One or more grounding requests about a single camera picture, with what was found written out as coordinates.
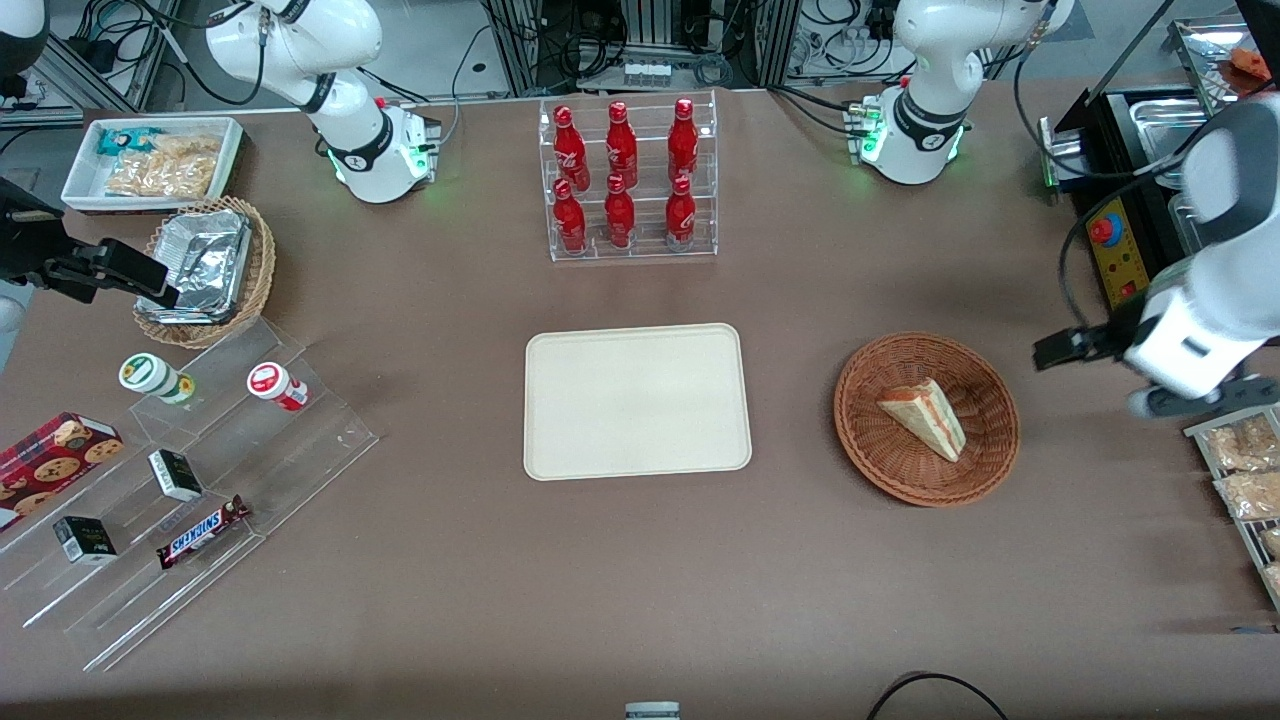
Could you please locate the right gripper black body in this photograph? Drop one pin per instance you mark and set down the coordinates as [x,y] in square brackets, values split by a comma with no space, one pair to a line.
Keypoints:
[30,248]

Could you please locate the triangular sandwich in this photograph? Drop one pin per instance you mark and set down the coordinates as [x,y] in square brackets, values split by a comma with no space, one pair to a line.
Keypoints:
[925,420]

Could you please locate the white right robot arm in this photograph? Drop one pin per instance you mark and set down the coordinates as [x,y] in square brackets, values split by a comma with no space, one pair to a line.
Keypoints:
[350,150]

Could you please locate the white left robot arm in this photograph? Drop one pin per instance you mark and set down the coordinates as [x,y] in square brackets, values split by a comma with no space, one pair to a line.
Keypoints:
[920,130]

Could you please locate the tray of packaged snacks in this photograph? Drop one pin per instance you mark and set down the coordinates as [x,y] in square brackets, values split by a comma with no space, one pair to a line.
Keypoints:
[1200,432]

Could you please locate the light tan wicker basket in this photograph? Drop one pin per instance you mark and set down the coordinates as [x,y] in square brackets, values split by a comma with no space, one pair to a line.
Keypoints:
[262,270]

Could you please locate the brown round wicker basket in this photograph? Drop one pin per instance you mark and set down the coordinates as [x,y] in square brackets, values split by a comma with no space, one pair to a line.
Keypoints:
[900,470]

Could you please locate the cream rectangular plastic tray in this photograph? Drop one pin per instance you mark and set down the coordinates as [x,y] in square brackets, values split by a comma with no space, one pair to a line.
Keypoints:
[635,400]

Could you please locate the stack of aluminium foil trays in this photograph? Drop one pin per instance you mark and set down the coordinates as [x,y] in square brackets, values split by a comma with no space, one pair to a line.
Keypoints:
[205,260]

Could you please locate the black food warmer machine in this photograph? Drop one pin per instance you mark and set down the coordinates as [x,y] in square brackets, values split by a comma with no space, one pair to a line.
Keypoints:
[1120,265]

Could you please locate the white rectangular bin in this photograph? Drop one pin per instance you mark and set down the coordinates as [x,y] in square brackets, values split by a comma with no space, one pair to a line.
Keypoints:
[80,175]

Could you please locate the clear bag of yellow chips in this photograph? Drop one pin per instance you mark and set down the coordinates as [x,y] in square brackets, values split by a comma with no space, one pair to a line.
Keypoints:
[150,180]
[190,148]

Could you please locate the green lid white cup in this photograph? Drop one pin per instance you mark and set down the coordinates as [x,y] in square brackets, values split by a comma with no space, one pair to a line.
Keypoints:
[150,375]

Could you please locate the red emergency stop button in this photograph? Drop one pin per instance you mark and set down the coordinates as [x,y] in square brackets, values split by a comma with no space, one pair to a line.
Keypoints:
[1105,230]

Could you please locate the clear bag of beige snacks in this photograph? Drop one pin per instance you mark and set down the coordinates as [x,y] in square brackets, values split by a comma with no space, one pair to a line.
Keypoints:
[1274,580]
[1255,495]
[1272,542]
[1245,445]

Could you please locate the stainless steel pan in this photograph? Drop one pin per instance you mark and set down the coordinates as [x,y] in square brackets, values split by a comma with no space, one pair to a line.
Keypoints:
[1177,215]
[1160,125]

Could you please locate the teal snack packet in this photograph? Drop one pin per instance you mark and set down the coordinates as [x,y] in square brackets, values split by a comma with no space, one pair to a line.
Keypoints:
[122,140]

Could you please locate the red lid white cup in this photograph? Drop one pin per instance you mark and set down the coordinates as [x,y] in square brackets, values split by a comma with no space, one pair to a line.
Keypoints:
[272,383]

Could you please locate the red tartan cookie box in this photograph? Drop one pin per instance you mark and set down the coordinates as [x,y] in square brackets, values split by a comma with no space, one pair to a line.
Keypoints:
[50,465]

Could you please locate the grey box with green light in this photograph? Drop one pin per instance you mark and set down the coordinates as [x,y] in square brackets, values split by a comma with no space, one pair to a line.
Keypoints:
[1050,150]

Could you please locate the small black carton box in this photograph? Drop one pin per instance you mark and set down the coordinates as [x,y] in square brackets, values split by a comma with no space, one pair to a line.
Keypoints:
[176,476]
[85,540]

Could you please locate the clear acrylic stepped shelf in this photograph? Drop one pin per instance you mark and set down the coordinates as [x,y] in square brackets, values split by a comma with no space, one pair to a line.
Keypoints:
[300,450]

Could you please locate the Snickers chocolate bar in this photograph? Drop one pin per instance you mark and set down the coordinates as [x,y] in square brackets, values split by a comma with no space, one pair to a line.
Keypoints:
[200,532]

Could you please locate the red cola bottle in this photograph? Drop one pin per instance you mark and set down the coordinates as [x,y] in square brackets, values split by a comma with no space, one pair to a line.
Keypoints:
[680,215]
[621,145]
[569,145]
[569,220]
[619,215]
[683,140]

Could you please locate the clear acrylic bottle rack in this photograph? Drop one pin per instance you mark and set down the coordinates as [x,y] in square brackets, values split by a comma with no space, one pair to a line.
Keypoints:
[650,250]

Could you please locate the white power strip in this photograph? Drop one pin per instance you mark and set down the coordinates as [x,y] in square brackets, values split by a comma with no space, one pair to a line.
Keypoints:
[646,74]

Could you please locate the small grey device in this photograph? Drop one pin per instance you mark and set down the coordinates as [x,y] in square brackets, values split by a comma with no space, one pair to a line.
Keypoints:
[652,712]

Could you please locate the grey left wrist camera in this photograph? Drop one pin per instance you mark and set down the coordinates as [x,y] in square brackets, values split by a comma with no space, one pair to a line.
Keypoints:
[1170,402]

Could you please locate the aluminium frame rack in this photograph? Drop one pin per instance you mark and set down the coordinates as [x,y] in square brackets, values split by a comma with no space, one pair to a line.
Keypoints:
[520,60]

